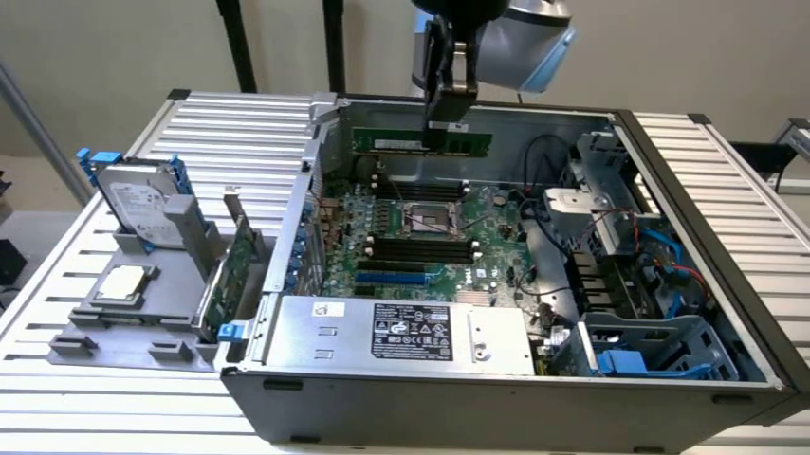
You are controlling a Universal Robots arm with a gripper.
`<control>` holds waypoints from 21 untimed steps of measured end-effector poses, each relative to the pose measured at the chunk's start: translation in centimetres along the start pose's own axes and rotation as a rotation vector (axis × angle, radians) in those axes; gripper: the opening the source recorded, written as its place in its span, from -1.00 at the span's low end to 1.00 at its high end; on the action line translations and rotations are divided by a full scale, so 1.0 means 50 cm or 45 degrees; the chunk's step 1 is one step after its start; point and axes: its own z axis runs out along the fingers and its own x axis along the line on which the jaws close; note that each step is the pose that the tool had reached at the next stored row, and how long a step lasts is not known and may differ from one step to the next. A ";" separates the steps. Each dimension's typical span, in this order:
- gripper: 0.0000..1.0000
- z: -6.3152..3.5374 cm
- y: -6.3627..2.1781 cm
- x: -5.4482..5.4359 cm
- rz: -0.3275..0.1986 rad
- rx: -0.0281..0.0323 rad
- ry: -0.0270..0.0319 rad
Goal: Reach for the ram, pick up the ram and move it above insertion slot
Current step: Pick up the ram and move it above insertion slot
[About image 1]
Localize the green RAM stick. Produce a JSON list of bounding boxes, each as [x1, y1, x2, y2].
[[351, 125, 496, 158]]

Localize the metal CPU socket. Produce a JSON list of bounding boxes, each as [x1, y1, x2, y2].
[[393, 200, 462, 236]]

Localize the grey disk bay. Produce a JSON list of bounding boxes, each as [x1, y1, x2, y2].
[[577, 311, 741, 381]]

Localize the black box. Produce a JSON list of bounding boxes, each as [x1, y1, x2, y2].
[[0, 238, 29, 286]]

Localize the silver power supply unit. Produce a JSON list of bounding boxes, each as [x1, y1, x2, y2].
[[265, 295, 538, 376]]

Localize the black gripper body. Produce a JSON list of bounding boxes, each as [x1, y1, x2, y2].
[[410, 0, 512, 29]]

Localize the long black expansion slot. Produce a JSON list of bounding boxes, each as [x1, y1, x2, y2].
[[357, 259, 428, 275]]

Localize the blue wire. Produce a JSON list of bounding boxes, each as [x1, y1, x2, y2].
[[636, 226, 689, 318]]

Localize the silver chipset heat sink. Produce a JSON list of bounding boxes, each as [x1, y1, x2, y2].
[[454, 290, 497, 308]]

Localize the blue expansion slot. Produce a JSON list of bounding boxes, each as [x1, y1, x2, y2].
[[355, 271, 429, 286]]

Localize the blue disk bay latch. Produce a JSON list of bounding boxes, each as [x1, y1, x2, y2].
[[597, 349, 649, 378]]

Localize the black stand pole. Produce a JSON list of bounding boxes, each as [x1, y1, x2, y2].
[[322, 0, 349, 94], [214, 0, 258, 94]]

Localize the grey device with black base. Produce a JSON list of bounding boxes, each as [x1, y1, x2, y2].
[[766, 118, 810, 193]]

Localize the green motherboard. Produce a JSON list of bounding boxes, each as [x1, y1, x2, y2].
[[315, 177, 553, 309]]

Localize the grey parts rack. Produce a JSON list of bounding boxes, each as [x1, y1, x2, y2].
[[49, 196, 275, 374]]

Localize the silver CPU chip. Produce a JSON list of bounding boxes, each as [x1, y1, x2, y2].
[[93, 264, 161, 304]]

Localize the silver hard disk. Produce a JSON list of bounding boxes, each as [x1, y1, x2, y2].
[[97, 162, 191, 248]]

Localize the green graphics card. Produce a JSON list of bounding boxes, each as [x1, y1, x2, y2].
[[197, 185, 267, 343]]

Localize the black open PC case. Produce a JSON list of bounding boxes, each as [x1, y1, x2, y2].
[[219, 92, 810, 449]]

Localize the metal drive cage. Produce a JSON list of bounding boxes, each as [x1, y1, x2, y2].
[[542, 131, 664, 255]]

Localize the black wire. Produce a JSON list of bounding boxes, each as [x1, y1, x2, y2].
[[522, 134, 573, 193]]

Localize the red wire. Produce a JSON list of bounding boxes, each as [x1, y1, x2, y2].
[[674, 263, 712, 298]]

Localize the grey slanted frame bar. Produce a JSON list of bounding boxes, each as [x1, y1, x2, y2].
[[0, 60, 91, 206]]

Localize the blue disk carrier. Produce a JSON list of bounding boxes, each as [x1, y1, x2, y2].
[[77, 148, 221, 252]]

